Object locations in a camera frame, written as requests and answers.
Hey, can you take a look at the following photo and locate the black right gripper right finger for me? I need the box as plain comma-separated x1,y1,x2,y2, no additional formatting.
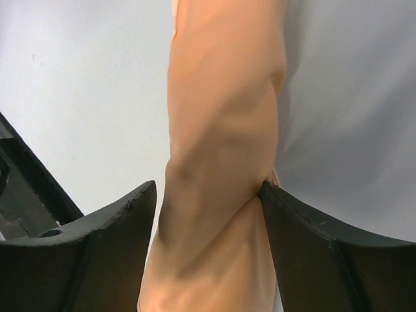
259,182,415,311

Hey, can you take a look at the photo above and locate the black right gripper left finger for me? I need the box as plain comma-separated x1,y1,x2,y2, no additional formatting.
1,181,157,311

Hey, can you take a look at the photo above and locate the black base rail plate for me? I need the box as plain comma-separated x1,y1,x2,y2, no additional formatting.
0,116,84,241

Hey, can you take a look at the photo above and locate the orange cloth napkin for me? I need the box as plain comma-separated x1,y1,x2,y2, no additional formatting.
138,1,287,311

